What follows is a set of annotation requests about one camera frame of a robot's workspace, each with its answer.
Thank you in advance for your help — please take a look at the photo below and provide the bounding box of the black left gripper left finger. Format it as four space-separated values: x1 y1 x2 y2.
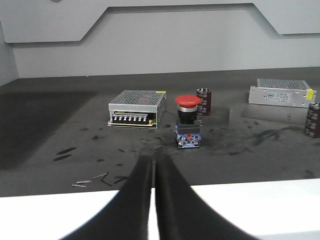
64 155 153 240

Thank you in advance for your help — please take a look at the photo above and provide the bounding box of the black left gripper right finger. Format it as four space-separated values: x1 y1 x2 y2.
155 153 255 240

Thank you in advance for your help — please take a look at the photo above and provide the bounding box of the red mushroom emergency stop button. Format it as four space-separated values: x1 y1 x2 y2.
175 95 202 149

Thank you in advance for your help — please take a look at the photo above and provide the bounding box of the brown capacitor near button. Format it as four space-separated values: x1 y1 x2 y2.
196 88 212 116

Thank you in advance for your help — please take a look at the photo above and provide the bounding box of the small metal mesh power supply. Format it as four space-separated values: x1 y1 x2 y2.
107 90 167 129

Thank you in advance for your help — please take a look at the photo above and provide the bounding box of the brown capacitor front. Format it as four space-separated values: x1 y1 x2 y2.
304 102 320 138

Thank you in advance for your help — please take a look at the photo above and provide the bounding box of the labelled metal mesh power supply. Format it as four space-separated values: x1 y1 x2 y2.
248 78 317 108

